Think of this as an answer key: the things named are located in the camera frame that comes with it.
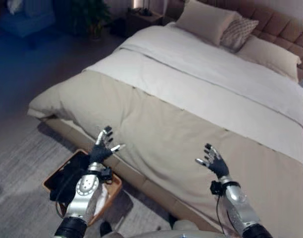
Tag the flat beige pillow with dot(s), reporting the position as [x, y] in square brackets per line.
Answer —
[271, 57]

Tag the silver robot torso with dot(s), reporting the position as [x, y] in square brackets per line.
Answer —
[181, 229]

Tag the patterned throw pillow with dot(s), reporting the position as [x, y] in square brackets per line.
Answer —
[237, 33]

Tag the large beige pillow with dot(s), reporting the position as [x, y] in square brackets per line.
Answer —
[206, 21]

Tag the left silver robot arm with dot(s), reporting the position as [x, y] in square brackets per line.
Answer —
[78, 196]

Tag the dark robot foot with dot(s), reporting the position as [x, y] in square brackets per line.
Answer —
[105, 227]

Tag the brown tufted headboard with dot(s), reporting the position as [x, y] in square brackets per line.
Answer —
[277, 27]

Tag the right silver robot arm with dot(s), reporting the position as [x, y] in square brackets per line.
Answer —
[237, 205]

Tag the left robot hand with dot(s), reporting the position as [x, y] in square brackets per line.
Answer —
[99, 153]

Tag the blue armchair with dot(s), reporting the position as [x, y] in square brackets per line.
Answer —
[27, 18]

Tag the orange rectangular laundry basket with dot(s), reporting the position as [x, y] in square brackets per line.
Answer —
[109, 188]

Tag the green potted plant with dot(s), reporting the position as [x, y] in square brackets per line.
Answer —
[94, 15]

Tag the black garment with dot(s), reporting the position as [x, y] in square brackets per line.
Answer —
[65, 177]

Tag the dark wooden nightstand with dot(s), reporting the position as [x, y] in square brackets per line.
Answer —
[139, 19]

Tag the white garment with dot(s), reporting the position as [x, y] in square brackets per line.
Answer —
[102, 200]

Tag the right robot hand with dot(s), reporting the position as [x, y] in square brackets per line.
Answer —
[217, 165]

